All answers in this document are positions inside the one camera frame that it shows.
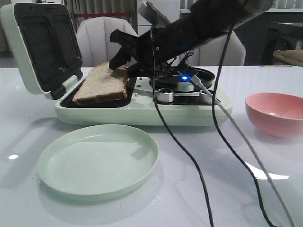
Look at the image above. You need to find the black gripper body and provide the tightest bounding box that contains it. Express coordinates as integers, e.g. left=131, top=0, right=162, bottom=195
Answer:
left=130, top=28, right=180, bottom=69

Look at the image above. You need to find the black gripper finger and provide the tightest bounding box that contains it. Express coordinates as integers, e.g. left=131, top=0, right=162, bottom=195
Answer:
left=109, top=29, right=138, bottom=70
left=126, top=63, right=152, bottom=78

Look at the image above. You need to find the bread slice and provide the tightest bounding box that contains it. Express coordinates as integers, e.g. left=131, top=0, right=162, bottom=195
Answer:
left=72, top=62, right=129, bottom=105

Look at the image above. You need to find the green breakfast maker lid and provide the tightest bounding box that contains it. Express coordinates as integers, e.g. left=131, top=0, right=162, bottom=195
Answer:
left=0, top=2, right=83, bottom=100

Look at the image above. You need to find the pink bowl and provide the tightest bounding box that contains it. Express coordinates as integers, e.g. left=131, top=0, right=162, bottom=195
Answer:
left=245, top=92, right=303, bottom=138

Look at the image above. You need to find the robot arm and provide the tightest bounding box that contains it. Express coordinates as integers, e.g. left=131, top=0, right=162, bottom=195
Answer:
left=109, top=0, right=273, bottom=77

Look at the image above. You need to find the black round frying pan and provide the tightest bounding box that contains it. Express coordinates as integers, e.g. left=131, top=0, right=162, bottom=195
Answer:
left=155, top=68, right=215, bottom=93

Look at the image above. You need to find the left silver knob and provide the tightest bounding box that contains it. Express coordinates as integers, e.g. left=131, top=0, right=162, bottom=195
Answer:
left=156, top=88, right=174, bottom=103

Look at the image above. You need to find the silver knob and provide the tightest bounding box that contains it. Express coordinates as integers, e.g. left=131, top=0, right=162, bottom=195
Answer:
left=198, top=90, right=212, bottom=105
left=156, top=88, right=174, bottom=103

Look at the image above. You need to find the left beige chair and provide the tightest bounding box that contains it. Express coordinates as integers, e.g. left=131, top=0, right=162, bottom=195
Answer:
left=76, top=17, right=138, bottom=67

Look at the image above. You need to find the beige chair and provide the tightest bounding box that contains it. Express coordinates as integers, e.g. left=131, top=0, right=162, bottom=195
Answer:
left=188, top=32, right=246, bottom=66
left=76, top=17, right=138, bottom=67

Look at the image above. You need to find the white refrigerator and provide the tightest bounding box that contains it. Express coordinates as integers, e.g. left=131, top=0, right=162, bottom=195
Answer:
left=137, top=0, right=180, bottom=35

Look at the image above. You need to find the right beige chair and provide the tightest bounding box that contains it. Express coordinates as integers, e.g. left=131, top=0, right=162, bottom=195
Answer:
left=188, top=32, right=246, bottom=66

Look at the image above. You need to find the red barrier belt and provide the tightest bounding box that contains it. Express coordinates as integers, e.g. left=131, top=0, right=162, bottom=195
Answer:
left=74, top=11, right=132, bottom=18

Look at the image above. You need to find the right silver knob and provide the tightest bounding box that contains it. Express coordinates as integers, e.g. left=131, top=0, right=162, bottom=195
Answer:
left=198, top=90, right=212, bottom=105

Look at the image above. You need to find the dark kitchen counter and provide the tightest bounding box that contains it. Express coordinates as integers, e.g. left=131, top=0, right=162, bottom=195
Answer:
left=234, top=9, right=303, bottom=65

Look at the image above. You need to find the light green plate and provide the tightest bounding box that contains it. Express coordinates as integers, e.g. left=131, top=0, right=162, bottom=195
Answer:
left=37, top=124, right=159, bottom=201

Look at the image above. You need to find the olive cushion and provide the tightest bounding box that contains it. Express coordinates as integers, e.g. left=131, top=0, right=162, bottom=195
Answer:
left=273, top=50, right=303, bottom=67

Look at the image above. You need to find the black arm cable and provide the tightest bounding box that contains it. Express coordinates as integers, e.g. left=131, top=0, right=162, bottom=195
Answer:
left=211, top=14, right=277, bottom=227
left=149, top=26, right=215, bottom=227

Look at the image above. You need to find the grey braided cable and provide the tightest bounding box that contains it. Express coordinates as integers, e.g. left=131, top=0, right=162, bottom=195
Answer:
left=190, top=73, right=296, bottom=227

